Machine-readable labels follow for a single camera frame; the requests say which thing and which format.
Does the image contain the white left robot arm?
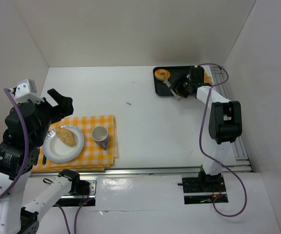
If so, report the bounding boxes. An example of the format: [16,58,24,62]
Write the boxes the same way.
[0,88,90,234]

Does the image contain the aluminium side rail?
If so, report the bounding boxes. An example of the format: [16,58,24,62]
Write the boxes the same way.
[210,65,252,171]

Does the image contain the stainless steel serving tongs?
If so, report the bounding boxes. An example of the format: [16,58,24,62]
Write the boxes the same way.
[163,77,181,101]

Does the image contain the white ceramic plate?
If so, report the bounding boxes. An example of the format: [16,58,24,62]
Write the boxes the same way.
[42,125,85,163]

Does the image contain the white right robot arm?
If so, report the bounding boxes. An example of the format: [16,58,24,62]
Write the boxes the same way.
[171,66,242,191]

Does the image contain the purple ceramic mug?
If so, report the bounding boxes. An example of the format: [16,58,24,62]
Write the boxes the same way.
[91,126,110,150]

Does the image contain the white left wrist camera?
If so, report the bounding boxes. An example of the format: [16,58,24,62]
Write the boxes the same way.
[14,79,44,104]

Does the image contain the yellow checkered cloth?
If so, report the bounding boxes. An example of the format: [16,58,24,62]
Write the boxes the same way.
[32,115,118,173]

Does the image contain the oval bread roll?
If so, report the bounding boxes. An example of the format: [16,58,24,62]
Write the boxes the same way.
[55,127,78,147]

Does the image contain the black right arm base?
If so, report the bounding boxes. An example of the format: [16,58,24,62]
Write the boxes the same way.
[177,177,228,205]

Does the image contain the dark cutlery handle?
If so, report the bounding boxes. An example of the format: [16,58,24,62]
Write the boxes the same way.
[42,155,47,165]

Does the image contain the ring donut bread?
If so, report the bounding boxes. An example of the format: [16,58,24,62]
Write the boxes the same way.
[154,69,171,81]

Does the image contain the aluminium front rail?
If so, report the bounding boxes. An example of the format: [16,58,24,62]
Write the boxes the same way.
[30,166,204,176]

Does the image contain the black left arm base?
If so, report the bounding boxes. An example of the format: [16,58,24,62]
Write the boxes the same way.
[56,179,97,207]

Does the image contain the black food tray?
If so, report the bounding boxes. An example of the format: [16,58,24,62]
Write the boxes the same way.
[152,65,204,98]

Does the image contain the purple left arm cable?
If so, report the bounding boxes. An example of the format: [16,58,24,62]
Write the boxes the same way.
[0,88,29,210]

